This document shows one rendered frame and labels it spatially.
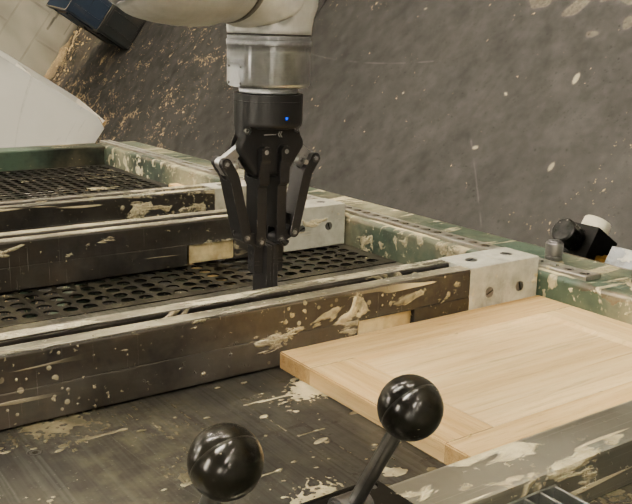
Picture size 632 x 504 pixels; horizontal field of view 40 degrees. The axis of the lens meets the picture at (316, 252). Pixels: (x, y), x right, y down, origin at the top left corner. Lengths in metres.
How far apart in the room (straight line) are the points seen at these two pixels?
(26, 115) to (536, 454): 4.36
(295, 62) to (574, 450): 0.47
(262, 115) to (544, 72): 1.90
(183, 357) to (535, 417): 0.34
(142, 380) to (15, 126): 4.08
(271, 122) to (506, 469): 0.44
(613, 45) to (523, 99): 0.30
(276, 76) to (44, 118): 4.04
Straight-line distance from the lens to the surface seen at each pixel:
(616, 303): 1.11
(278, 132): 0.95
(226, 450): 0.42
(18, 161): 2.35
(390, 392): 0.49
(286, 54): 0.90
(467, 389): 0.86
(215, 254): 1.36
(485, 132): 2.74
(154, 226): 1.30
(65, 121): 4.93
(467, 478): 0.65
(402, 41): 3.29
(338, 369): 0.88
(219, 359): 0.89
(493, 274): 1.11
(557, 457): 0.70
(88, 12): 5.21
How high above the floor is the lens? 1.81
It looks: 37 degrees down
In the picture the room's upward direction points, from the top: 58 degrees counter-clockwise
